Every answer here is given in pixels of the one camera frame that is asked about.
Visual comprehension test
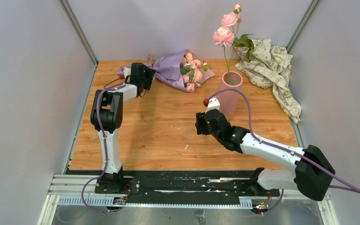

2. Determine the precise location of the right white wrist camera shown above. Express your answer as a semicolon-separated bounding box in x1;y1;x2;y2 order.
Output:
204;97;220;113

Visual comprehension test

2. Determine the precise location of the beige ribbon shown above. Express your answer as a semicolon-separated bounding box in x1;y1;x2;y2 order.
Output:
147;54;157;68

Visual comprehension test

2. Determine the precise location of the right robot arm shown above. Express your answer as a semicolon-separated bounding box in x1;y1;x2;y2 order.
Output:
195;109;336;201

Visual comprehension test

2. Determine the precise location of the pink rose stem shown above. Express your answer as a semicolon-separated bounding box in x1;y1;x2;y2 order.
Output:
213;4;252;82

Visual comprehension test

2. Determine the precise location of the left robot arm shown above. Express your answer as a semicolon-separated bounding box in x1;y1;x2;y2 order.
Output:
90;62;155;194

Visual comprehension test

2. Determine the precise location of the purple flower bouquet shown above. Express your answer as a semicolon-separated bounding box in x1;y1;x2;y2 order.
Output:
117;50;215;92

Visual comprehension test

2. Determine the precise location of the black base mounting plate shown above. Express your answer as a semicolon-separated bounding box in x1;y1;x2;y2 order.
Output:
108;167;281;207

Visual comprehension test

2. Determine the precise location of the pink cylindrical vase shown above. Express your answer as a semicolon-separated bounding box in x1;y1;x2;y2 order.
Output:
216;71;243;120

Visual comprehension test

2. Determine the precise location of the crumpled green patterned cloth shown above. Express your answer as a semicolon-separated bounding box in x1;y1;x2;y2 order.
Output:
234;38;302;124

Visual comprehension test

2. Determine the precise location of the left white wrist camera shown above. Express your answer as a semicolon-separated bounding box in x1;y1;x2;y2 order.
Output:
123;67;131;80

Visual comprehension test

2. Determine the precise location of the aluminium rail frame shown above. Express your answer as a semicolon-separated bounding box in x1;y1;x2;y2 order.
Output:
38;171;339;225

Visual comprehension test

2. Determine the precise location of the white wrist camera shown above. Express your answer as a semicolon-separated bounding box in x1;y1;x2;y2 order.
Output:
123;67;131;80
204;97;220;113

